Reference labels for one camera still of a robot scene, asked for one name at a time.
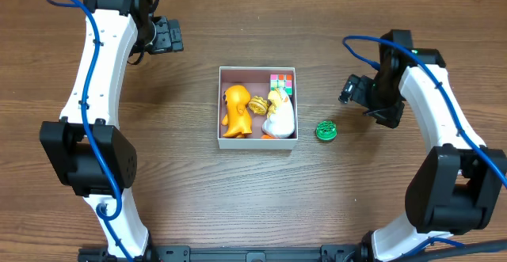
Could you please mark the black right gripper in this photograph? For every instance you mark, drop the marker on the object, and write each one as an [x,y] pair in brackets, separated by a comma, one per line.
[380,112]

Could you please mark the multicoloured puzzle cube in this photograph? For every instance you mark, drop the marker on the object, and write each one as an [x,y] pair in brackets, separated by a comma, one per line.
[282,82]

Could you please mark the gold lattice wheel toy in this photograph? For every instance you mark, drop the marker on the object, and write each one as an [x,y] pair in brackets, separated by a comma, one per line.
[258,105]

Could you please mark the green lattice wheel toy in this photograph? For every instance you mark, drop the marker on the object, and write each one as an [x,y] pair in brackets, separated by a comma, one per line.
[326,131]

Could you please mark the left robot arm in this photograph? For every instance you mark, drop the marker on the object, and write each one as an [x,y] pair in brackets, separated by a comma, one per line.
[84,145]

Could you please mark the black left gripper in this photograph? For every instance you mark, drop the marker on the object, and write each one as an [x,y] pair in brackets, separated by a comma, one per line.
[159,40]

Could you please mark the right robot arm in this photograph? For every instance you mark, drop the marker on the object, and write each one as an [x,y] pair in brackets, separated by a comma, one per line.
[456,188]

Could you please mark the white plush duck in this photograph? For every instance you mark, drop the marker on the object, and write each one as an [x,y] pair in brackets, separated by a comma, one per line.
[280,121]

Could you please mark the orange dinosaur toy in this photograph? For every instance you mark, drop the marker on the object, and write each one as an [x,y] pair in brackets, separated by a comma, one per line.
[237,119]

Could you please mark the white box pink interior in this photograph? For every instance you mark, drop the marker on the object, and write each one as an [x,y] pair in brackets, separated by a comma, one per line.
[256,81]

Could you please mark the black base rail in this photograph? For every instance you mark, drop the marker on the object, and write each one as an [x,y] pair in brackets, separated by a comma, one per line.
[324,253]

